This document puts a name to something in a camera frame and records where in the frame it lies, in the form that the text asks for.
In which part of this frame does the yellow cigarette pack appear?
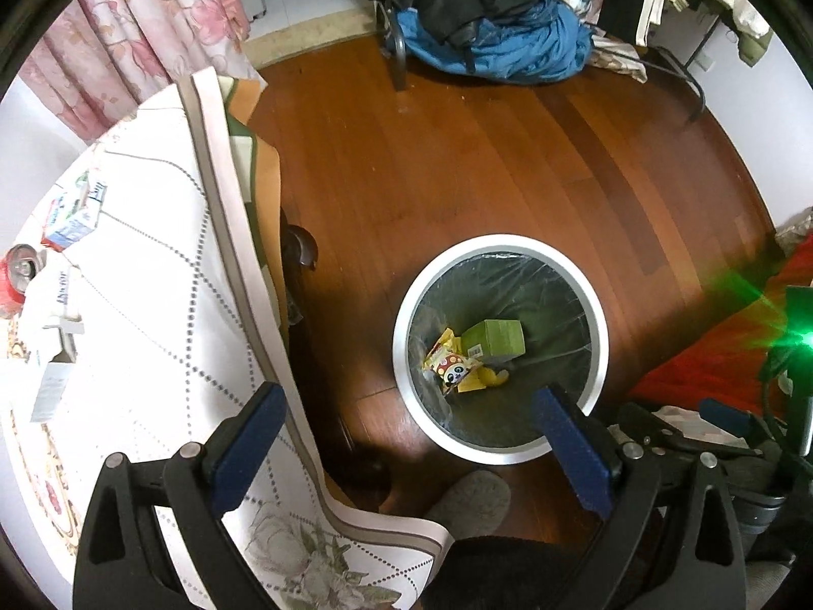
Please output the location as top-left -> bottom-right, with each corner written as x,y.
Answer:
457,367 -> 510,394

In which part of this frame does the blue clothes pile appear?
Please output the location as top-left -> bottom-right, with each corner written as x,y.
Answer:
397,0 -> 594,85

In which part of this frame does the white floral tablecloth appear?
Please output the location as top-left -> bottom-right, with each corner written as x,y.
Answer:
2,69 -> 452,608

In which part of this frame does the green cardboard box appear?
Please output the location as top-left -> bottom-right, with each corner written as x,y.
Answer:
460,320 -> 526,363

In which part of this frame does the white round trash bin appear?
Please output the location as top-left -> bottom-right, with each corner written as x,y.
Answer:
391,234 -> 611,466

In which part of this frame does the pink white medicine box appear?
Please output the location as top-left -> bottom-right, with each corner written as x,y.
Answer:
22,258 -> 83,329

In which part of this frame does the grey white carton box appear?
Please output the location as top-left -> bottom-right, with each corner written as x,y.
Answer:
29,320 -> 84,423

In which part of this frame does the yellow snack wrapper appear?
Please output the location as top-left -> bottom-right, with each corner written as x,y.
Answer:
422,328 -> 486,395

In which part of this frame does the grey slipper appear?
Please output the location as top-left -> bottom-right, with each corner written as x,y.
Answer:
426,470 -> 511,540

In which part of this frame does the pink floral curtain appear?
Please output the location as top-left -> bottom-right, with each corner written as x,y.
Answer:
18,0 -> 262,142

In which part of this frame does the black metal chair frame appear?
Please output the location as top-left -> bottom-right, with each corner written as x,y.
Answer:
372,0 -> 408,93

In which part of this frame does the red soda can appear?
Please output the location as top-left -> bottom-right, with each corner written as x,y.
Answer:
0,244 -> 45,320

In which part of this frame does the blue white milk carton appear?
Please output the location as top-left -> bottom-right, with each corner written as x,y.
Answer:
41,171 -> 106,252

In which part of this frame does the black trash bag liner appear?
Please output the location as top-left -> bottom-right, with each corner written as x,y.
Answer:
406,252 -> 594,449

